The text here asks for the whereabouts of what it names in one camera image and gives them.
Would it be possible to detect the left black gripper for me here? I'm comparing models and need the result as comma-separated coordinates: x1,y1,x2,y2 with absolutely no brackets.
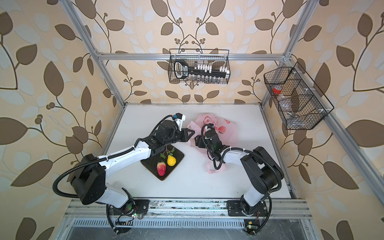
162,126,196,146

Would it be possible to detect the pink plastic bag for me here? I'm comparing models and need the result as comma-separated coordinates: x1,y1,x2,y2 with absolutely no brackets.
187,113,241,174

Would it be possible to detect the small yellow fake lemon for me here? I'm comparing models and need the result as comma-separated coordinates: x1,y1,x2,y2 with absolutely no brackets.
160,148,177,167

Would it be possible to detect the red fake strawberry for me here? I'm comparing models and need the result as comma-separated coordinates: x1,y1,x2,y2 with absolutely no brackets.
157,162,167,177

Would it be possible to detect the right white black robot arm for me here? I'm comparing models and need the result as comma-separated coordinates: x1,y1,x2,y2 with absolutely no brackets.
195,124,284,216

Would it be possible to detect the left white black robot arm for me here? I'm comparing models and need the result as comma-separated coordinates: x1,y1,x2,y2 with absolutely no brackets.
53,113,195,210

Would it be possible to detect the black tool set in basket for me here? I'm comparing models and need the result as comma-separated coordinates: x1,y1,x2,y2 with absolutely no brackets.
173,60,231,82

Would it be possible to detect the red capped item in basket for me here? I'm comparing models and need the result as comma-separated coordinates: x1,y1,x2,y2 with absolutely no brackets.
272,85,283,96

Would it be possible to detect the back black wire basket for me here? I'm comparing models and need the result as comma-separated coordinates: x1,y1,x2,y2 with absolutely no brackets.
168,48,231,85

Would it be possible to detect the black wire basket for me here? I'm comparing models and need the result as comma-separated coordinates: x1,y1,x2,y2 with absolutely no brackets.
264,63,334,130
168,48,231,85

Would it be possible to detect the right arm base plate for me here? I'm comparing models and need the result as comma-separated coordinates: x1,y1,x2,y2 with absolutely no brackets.
226,200,269,218

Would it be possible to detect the aluminium front rail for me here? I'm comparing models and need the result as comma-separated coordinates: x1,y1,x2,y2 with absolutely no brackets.
65,198,313,220

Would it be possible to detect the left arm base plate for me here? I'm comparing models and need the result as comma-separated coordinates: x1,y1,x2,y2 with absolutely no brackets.
109,199,150,216

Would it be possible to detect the right black wire basket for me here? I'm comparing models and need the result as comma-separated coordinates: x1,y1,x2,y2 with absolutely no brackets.
264,63,334,130

